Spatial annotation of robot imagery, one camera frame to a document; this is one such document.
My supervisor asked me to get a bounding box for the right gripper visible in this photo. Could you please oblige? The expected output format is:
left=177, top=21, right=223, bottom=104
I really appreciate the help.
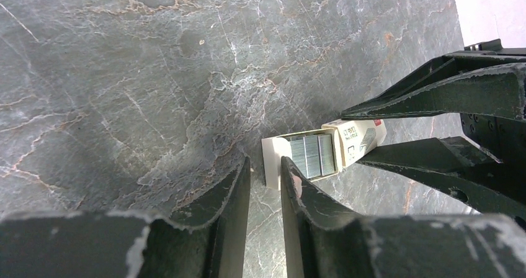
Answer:
left=341, top=39, right=525, bottom=223

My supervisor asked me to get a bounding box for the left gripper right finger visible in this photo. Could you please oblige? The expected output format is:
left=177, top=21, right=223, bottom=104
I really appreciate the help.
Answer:
left=280, top=156, right=525, bottom=277

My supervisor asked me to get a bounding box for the staple box grey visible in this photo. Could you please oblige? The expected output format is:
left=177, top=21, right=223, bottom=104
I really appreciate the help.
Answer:
left=261, top=128, right=342, bottom=191

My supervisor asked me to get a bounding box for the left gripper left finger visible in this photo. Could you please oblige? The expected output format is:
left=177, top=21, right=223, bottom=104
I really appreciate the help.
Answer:
left=1, top=159, right=251, bottom=277

